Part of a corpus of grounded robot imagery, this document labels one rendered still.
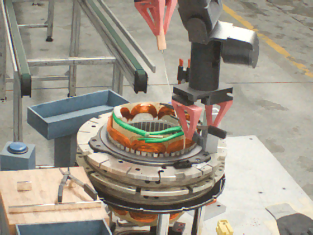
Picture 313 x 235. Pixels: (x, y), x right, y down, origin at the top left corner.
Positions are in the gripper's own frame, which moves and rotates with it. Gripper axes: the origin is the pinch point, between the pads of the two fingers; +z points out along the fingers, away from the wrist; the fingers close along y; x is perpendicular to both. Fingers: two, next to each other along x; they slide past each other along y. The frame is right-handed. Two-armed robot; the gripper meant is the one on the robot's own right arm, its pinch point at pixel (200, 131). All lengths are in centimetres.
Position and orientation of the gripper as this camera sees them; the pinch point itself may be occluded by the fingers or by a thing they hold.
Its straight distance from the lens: 134.2
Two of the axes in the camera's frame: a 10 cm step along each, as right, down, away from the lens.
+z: -0.5, 9.4, 3.5
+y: 7.8, -1.8, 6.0
